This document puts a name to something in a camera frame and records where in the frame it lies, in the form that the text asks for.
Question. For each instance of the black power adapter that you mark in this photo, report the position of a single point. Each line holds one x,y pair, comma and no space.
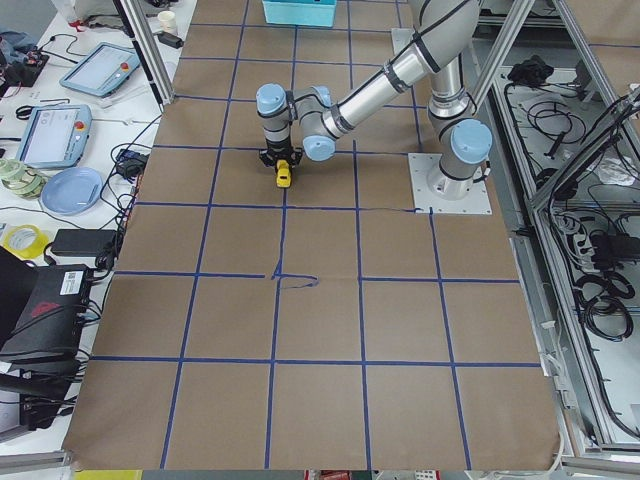
82,242

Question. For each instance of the brown paper table cover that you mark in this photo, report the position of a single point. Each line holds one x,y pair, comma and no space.
326,326

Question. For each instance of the light blue plate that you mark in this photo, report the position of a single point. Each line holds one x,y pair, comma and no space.
72,191

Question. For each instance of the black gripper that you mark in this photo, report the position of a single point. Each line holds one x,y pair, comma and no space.
279,150

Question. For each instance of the yellow beetle toy car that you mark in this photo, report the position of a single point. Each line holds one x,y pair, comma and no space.
283,174

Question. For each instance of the teach pendant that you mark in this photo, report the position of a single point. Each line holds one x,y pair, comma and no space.
55,136
102,71

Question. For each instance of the black red computer box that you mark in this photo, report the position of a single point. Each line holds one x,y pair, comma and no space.
40,311

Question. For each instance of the yellow tape roll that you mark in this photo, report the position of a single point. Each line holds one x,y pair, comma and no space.
24,241

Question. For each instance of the turquoise plastic bin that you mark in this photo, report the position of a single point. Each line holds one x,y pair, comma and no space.
312,13

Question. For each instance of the aluminium frame post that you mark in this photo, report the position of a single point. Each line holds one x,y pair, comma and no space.
137,28

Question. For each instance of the green tape rolls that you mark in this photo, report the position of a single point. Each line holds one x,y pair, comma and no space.
22,180

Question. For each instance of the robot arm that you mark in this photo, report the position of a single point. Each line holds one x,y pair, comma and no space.
306,123

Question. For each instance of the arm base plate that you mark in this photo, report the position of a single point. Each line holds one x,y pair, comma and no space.
401,38
434,192

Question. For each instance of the lower teach pendant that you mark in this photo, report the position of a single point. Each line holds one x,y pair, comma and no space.
55,136

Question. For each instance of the upper teach pendant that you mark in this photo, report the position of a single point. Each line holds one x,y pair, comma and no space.
102,71

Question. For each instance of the white paper cup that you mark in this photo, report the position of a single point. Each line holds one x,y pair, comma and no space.
168,22

